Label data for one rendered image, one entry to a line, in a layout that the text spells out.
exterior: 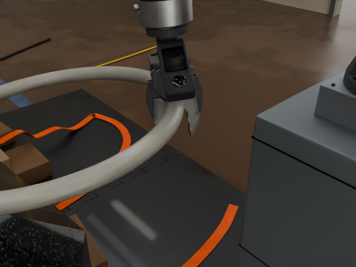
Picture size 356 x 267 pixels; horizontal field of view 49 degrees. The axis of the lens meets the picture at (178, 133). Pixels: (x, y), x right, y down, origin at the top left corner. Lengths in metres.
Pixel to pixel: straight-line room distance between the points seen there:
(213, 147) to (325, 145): 1.53
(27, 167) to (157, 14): 1.57
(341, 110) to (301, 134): 0.10
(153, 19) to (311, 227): 0.59
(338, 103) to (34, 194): 0.64
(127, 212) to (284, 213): 1.02
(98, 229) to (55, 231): 0.87
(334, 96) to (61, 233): 0.68
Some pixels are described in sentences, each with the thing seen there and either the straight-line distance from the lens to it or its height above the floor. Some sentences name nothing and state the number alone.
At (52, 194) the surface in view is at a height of 0.97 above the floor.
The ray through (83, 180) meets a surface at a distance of 0.51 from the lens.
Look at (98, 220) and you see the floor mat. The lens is 1.85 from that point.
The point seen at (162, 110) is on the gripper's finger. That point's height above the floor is 0.95.
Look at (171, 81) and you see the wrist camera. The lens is 0.60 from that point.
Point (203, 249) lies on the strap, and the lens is 1.69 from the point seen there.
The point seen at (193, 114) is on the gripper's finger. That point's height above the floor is 0.94.
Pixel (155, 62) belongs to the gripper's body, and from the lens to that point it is 0.69.
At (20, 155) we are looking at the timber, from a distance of 2.21.
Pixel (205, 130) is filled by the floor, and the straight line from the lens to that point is 2.47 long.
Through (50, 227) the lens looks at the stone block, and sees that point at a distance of 0.94.
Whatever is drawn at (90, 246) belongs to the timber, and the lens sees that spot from 1.58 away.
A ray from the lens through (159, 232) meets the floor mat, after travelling 1.76.
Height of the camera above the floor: 1.28
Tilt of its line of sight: 32 degrees down
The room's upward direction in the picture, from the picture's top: straight up
